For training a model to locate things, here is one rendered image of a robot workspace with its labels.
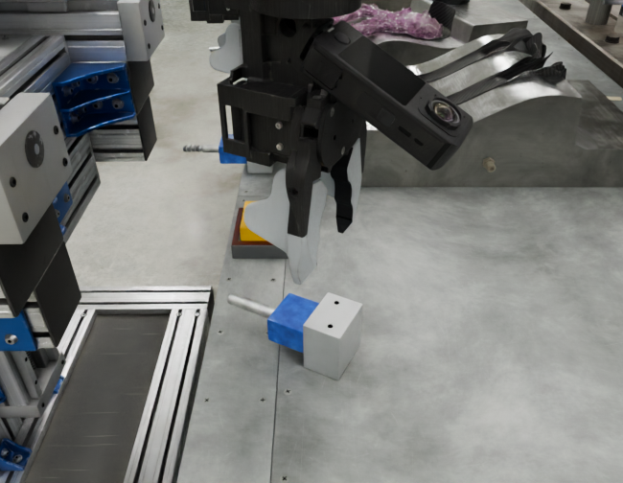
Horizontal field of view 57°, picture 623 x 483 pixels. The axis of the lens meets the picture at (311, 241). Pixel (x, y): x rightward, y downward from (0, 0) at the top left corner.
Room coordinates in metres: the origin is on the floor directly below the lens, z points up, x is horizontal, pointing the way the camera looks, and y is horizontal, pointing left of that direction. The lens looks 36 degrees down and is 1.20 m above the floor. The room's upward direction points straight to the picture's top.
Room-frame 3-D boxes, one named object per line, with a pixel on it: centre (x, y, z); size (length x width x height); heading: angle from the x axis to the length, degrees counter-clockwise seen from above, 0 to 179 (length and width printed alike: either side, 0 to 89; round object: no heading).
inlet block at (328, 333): (0.39, 0.02, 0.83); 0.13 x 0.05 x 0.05; 63
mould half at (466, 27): (1.17, -0.14, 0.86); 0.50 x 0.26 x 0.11; 107
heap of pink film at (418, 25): (1.17, -0.13, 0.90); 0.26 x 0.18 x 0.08; 107
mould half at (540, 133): (0.82, -0.22, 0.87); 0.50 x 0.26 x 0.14; 90
